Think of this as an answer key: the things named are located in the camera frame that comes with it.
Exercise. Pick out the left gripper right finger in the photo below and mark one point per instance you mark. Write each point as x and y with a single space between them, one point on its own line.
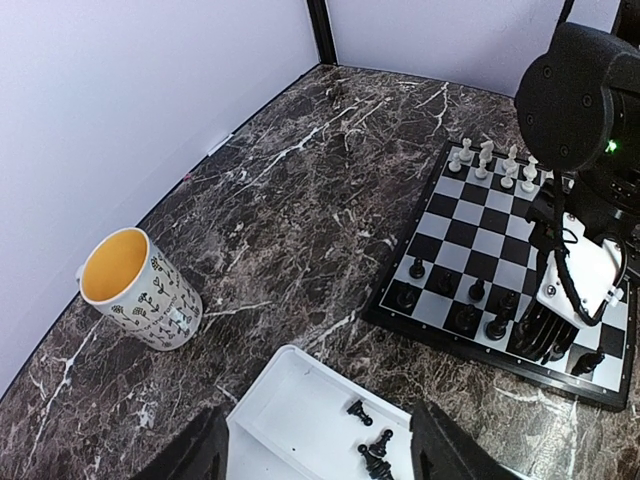
440 449

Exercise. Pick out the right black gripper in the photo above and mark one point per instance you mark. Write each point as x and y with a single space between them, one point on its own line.
540 335

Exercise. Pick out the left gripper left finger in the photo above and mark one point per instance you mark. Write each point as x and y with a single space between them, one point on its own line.
199 451

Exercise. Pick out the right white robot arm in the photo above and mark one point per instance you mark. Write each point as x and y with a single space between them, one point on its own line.
578 112

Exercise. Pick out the black chess pieces pile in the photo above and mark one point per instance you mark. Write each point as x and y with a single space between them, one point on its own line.
373 452

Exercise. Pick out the black white chess board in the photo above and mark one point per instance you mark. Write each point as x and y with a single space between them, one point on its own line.
465 272

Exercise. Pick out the white chess piece row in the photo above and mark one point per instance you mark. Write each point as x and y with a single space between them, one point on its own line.
482 167

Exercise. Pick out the white plastic tray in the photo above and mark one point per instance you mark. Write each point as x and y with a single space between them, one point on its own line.
292 424

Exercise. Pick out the yellow patterned mug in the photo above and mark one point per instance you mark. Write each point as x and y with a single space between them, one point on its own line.
130 281

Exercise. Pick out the right black frame post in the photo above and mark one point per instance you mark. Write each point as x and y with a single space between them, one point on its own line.
321 26

